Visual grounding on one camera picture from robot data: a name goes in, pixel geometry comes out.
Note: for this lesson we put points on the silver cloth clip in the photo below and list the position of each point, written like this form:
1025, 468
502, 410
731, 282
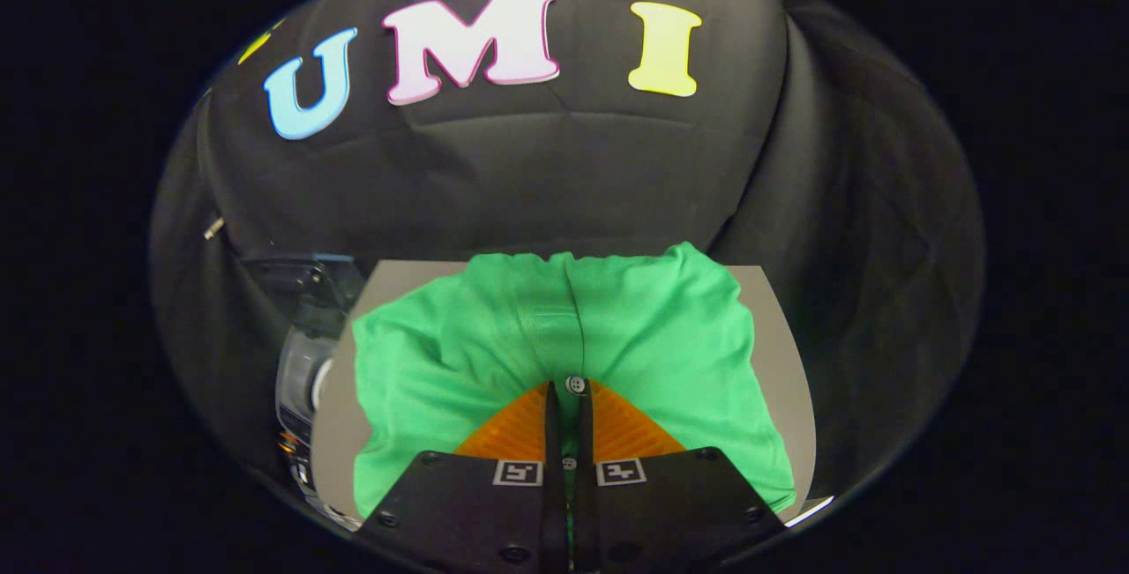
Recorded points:
213, 227

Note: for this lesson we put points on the green polo shirt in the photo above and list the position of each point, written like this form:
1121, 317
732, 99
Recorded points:
653, 336

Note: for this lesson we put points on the black backdrop cloth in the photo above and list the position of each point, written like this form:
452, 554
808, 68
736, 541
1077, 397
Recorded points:
547, 177

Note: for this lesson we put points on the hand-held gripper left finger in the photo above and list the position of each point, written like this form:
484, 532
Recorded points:
467, 512

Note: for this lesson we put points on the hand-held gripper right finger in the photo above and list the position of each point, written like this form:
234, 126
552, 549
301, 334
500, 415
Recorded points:
670, 512

